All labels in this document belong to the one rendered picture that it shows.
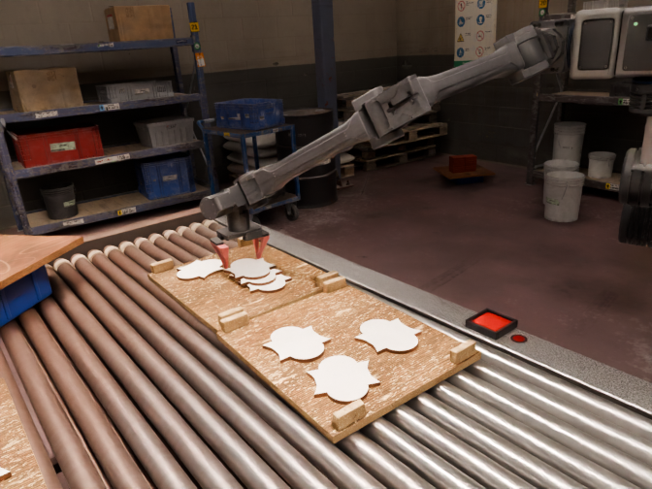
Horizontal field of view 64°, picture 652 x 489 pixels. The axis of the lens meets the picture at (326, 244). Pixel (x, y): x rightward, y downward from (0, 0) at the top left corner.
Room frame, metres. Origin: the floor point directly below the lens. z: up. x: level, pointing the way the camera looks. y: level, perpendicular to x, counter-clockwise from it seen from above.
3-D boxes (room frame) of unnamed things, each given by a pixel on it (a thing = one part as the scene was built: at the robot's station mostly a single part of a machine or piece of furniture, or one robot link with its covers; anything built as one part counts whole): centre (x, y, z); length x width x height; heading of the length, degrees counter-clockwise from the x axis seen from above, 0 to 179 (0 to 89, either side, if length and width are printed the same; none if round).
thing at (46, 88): (4.81, 2.36, 1.26); 0.49 x 0.38 x 0.34; 131
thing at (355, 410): (0.67, -0.02, 0.95); 0.06 x 0.02 x 0.03; 125
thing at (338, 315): (0.91, -0.02, 0.93); 0.41 x 0.35 x 0.02; 35
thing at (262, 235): (1.31, 0.19, 1.00); 0.07 x 0.07 x 0.09; 35
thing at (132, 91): (5.18, 1.70, 1.16); 0.60 x 0.40 x 0.15; 127
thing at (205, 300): (1.25, 0.23, 0.93); 0.41 x 0.35 x 0.02; 37
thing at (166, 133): (5.31, 1.52, 0.76); 0.50 x 0.36 x 0.24; 130
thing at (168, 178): (5.31, 1.60, 0.32); 0.50 x 0.41 x 0.37; 121
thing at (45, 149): (4.79, 2.34, 0.78); 0.66 x 0.45 x 0.28; 124
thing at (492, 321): (0.96, -0.34, 0.92); 0.06 x 0.06 x 0.01; 38
